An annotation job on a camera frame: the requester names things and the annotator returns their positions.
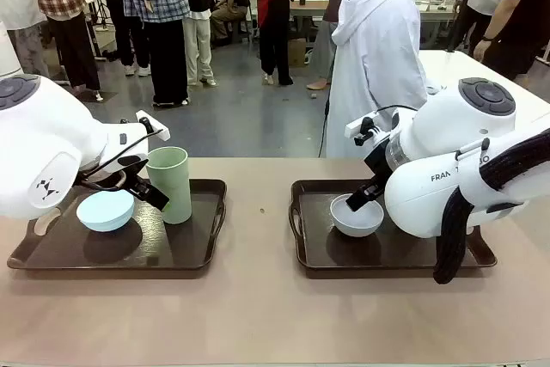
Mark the thick black cable bundle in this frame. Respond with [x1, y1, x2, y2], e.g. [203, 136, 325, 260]
[432, 128, 550, 285]

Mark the person in white hoodie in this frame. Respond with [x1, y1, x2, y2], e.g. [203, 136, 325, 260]
[321, 0, 433, 160]

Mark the cardboard box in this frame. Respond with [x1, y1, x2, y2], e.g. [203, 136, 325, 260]
[286, 38, 308, 68]

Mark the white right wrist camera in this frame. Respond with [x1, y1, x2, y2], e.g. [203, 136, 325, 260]
[345, 115, 382, 147]

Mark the thin black camera cable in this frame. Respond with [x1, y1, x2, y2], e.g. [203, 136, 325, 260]
[372, 104, 419, 118]
[75, 128, 167, 181]

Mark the hanging black cable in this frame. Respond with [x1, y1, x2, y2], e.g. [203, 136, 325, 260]
[316, 52, 336, 157]

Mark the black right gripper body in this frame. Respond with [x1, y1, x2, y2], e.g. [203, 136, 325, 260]
[364, 143, 390, 188]

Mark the person in grey top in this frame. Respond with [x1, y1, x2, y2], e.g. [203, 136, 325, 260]
[95, 0, 151, 78]

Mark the white grey bowl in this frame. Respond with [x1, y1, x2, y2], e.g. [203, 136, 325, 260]
[329, 193, 385, 238]

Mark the background workbench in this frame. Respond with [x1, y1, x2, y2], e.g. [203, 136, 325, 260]
[290, 0, 459, 27]

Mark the dark brown serving tray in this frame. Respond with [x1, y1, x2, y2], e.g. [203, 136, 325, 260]
[6, 177, 228, 280]
[290, 178, 498, 280]

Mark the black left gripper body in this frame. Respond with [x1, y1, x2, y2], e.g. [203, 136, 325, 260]
[80, 155, 150, 193]

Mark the person in white trousers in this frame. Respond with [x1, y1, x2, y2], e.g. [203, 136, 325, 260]
[182, 0, 218, 87]

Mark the white table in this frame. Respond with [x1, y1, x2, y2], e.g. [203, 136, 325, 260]
[417, 49, 550, 106]

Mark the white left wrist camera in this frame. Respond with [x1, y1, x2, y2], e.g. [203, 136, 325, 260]
[136, 110, 170, 141]

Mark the light blue bowl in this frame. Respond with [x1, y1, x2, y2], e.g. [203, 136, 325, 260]
[76, 189, 136, 233]

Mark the black tripod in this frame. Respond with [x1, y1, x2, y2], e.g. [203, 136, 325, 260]
[446, 0, 485, 54]

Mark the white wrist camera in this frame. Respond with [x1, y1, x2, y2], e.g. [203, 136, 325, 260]
[136, 110, 170, 141]
[345, 115, 382, 147]

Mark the tall light green cup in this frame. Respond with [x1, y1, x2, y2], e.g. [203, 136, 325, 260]
[145, 146, 192, 225]

